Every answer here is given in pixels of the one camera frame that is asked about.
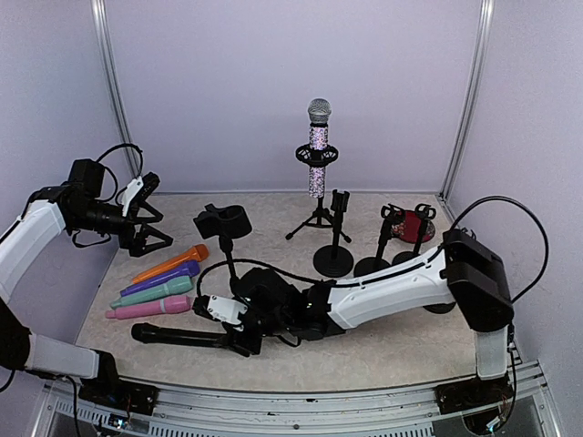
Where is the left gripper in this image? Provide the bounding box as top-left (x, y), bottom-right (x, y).
top-left (71, 199), bottom-right (172, 256)

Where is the orange toy microphone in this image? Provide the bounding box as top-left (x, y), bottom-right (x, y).
top-left (132, 244), bottom-right (210, 284)

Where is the purple toy microphone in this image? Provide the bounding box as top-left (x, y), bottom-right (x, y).
top-left (120, 260), bottom-right (200, 297)

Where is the mint green toy microphone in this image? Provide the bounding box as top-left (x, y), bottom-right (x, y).
top-left (110, 276), bottom-right (193, 310)

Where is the pink toy microphone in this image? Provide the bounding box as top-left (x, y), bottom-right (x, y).
top-left (105, 295), bottom-right (191, 320)

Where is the black wireless microphone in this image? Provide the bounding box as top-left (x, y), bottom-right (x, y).
top-left (131, 323), bottom-right (228, 348)

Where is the short black microphone stand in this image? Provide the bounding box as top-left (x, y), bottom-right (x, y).
top-left (393, 204), bottom-right (436, 265)

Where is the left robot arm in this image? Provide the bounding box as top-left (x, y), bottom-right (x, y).
top-left (1, 158), bottom-right (173, 412)

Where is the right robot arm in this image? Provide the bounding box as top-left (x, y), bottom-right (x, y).
top-left (193, 225), bottom-right (517, 413)

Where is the black tripod microphone stand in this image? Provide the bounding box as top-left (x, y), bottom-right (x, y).
top-left (285, 144), bottom-right (339, 240)

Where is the silver glitter microphone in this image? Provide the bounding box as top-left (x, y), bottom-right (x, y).
top-left (307, 98), bottom-right (332, 198)

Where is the red patterned plate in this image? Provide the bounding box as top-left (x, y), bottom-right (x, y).
top-left (393, 210), bottom-right (435, 244)

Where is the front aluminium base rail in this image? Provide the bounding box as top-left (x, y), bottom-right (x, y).
top-left (29, 361), bottom-right (563, 436)

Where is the left aluminium frame post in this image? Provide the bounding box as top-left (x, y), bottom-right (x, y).
top-left (89, 0), bottom-right (144, 180)

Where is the aluminium frame post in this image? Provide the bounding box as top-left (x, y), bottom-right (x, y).
top-left (439, 0), bottom-right (496, 203)
top-left (89, 0), bottom-right (144, 180)

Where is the right aluminium frame post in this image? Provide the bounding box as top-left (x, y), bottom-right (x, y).
top-left (439, 0), bottom-right (496, 203)

